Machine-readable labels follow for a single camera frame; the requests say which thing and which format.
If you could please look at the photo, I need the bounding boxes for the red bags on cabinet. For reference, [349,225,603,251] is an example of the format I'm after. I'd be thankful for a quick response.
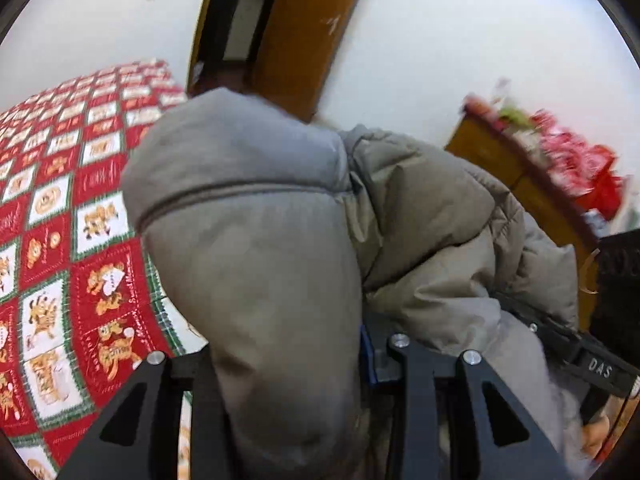
[490,78,623,221]

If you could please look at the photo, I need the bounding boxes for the brown wooden cabinet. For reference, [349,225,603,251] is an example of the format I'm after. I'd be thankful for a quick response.
[446,101,598,330]

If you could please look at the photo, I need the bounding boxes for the red patchwork bear quilt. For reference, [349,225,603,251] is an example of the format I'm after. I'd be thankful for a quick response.
[0,58,205,479]

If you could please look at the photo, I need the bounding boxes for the grey puffer jacket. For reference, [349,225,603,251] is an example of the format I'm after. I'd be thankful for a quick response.
[122,89,590,479]

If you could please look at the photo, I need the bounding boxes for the silver door handle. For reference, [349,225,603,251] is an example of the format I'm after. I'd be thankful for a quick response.
[322,15,341,36]

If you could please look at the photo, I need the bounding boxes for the brown wooden door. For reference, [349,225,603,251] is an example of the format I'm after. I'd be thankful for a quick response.
[250,0,358,122]

